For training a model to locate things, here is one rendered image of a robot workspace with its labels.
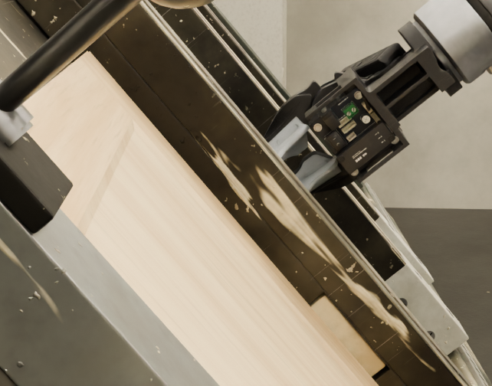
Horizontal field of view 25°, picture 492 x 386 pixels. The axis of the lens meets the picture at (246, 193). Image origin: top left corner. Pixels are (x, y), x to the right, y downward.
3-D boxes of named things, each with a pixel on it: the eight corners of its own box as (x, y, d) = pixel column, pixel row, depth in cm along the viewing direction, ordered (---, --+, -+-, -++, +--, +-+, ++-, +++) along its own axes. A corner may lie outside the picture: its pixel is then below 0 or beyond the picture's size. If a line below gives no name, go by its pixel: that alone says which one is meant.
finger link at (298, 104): (249, 132, 96) (329, 68, 94) (250, 129, 98) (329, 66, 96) (284, 174, 97) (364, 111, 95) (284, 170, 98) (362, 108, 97)
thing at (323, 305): (358, 388, 91) (387, 366, 90) (296, 317, 89) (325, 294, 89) (354, 374, 94) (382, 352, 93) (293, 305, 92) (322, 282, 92)
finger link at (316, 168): (238, 220, 93) (324, 152, 92) (240, 202, 99) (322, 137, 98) (261, 247, 94) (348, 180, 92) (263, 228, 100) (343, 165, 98)
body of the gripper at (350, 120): (295, 120, 89) (415, 24, 87) (293, 103, 98) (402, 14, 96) (355, 191, 91) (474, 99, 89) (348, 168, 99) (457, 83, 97)
